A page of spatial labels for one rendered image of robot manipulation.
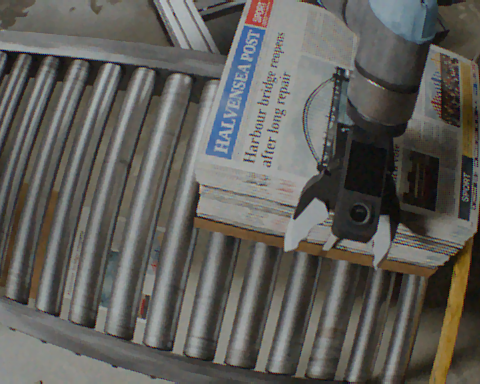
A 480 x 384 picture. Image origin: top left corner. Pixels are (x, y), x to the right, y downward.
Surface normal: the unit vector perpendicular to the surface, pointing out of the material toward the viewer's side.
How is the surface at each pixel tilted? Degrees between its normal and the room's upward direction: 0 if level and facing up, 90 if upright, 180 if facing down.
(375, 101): 59
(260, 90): 5
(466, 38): 0
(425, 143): 6
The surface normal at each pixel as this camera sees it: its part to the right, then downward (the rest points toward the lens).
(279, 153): 0.07, -0.39
